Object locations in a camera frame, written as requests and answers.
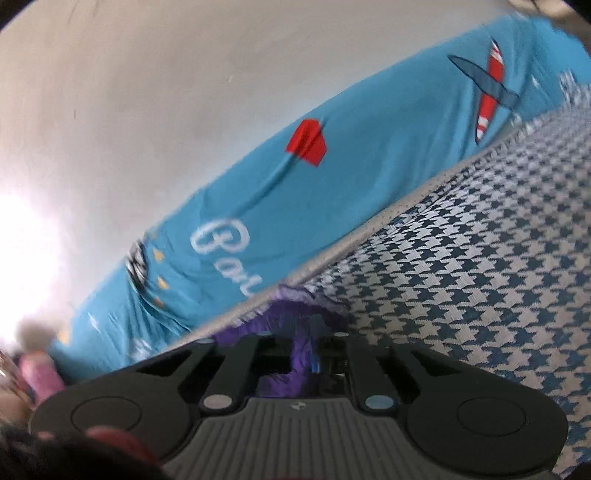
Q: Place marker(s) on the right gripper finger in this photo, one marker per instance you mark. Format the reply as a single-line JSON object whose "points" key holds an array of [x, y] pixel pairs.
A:
{"points": [[316, 364]]}

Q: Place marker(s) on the purple floral garment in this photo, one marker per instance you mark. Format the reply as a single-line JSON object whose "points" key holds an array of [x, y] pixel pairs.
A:
{"points": [[301, 317]]}

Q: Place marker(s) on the blue printed bolster pillow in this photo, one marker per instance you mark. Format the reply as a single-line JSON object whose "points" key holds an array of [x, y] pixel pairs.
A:
{"points": [[316, 181]]}

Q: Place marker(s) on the blue houndstooth bed sheet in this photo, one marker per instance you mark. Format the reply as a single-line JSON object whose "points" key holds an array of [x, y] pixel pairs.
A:
{"points": [[472, 359]]}

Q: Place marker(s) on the pink plush toy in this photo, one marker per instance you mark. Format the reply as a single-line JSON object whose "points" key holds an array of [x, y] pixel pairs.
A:
{"points": [[39, 371]]}

